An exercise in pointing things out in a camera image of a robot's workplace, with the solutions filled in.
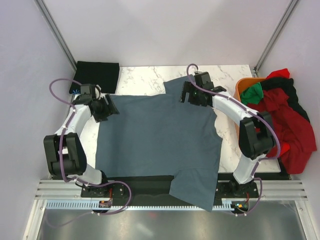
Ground red t shirt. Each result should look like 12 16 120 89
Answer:
247 68 317 175

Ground white slotted cable duct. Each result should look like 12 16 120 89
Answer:
45 198 249 211

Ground left aluminium frame post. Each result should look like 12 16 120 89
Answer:
34 0 77 70

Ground blue-grey t shirt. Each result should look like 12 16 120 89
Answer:
95 76 222 212

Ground aluminium frame extrusion base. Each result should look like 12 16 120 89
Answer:
34 180 308 201

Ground orange plastic basket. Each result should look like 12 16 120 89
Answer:
233 77 265 101

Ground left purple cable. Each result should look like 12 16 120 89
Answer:
48 78 133 229

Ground purple cable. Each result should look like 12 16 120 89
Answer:
48 78 133 229
186 63 280 217

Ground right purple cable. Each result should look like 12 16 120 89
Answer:
186 63 280 217

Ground green t shirt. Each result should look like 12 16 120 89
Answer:
240 82 264 105

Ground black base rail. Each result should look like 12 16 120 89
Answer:
77 173 259 207

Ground black t shirt in basket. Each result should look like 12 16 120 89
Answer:
260 77 310 122

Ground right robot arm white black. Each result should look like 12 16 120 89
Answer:
180 71 279 197

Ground aluminium frame post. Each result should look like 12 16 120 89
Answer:
250 0 300 77
34 0 77 70

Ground right aluminium frame post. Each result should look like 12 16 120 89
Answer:
250 0 300 77

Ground folded black t shirt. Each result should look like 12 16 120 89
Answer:
73 61 120 94

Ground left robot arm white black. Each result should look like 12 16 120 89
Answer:
43 84 119 197

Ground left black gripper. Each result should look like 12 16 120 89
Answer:
93 94 119 123

